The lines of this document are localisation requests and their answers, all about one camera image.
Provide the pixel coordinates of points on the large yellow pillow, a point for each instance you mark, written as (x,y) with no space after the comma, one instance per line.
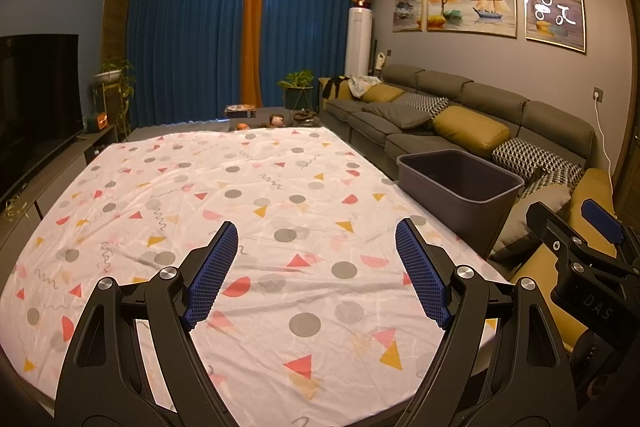
(470,125)

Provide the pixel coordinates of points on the grey fabric sofa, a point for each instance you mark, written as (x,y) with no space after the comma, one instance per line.
(490,94)

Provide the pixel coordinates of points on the black garment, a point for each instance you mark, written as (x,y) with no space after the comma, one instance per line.
(335,88)

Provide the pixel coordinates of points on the white standing air conditioner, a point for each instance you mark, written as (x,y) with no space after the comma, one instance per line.
(358,42)

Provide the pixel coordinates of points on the black flat television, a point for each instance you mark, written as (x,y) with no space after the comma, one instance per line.
(35,107)

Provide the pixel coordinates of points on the glossy grey framed painting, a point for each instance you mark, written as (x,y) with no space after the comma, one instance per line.
(552,7)

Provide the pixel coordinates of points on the small grey landscape painting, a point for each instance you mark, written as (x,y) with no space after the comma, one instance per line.
(408,4)

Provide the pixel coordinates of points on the wall socket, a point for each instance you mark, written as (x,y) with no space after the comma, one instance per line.
(598,94)

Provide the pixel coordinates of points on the patterned white tablecloth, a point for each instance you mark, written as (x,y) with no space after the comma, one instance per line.
(275,187)

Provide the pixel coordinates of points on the dark coffee table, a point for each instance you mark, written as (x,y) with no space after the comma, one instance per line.
(190,127)

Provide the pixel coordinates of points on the trailing plant on stand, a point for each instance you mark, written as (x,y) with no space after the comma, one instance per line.
(114,74)

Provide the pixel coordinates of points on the small yellow pillow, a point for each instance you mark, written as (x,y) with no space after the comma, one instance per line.
(381,93)

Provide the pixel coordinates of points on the black white patterned pillow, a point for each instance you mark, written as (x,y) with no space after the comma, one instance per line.
(422,103)
(557,181)
(525,157)

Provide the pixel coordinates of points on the wooden door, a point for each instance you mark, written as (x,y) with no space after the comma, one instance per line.
(115,17)

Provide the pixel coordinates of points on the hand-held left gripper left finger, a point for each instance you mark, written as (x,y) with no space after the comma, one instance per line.
(212,277)

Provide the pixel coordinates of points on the flat grey pillow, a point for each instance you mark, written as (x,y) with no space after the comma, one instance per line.
(397,116)

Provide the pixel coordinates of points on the flat snack box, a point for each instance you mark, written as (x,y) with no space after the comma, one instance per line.
(240,110)

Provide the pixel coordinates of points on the gold ribbon scrap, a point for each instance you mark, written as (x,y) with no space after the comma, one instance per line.
(12,209)

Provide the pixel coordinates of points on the orange curtain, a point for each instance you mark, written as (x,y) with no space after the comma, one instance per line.
(252,37)

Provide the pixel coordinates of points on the potted plant dark pot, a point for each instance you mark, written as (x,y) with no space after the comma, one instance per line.
(298,94)

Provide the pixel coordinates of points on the dark television cabinet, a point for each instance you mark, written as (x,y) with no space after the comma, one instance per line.
(95,147)

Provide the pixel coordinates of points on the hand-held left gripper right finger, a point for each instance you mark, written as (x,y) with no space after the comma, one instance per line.
(422,277)

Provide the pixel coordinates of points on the round dark tray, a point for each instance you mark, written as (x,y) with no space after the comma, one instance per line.
(305,114)

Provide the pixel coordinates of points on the blue curtain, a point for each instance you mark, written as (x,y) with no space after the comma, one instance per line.
(315,32)
(185,47)

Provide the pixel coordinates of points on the grey plastic bin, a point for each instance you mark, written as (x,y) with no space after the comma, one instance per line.
(450,207)

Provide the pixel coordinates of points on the orange fruit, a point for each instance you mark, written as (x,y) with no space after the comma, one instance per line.
(243,126)

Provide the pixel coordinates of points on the large grey pillow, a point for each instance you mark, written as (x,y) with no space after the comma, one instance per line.
(532,217)

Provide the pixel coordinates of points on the white cloth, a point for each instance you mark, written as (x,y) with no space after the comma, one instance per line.
(365,86)

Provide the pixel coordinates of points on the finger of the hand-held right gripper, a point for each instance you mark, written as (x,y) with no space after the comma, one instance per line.
(602,222)
(550,229)

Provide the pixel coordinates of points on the small round figurine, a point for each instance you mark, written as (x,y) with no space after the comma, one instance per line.
(276,121)

